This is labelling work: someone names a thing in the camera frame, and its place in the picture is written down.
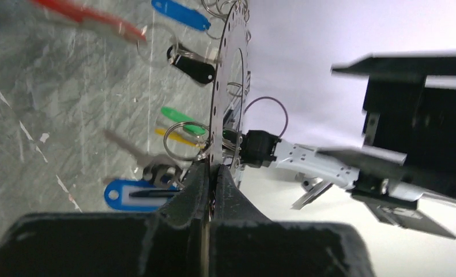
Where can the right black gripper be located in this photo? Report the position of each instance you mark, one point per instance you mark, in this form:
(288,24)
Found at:
(406,116)

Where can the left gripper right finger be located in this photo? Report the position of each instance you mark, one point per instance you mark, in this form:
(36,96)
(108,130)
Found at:
(244,242)

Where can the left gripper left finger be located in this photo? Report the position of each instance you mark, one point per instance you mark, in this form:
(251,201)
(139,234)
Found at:
(170,242)

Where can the blue key tag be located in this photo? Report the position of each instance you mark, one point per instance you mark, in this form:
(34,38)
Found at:
(136,195)
(182,14)

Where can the yellow key tag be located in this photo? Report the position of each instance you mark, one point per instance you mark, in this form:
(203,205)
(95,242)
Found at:
(179,138)

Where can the green key tag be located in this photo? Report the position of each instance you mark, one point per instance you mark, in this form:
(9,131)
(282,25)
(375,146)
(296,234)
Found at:
(178,117)

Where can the black key tag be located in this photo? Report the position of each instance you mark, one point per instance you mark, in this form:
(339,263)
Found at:
(201,72)

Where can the red key tag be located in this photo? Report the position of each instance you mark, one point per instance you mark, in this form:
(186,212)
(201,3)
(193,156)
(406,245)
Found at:
(94,20)

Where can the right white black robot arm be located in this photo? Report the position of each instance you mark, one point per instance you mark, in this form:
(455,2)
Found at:
(320,172)

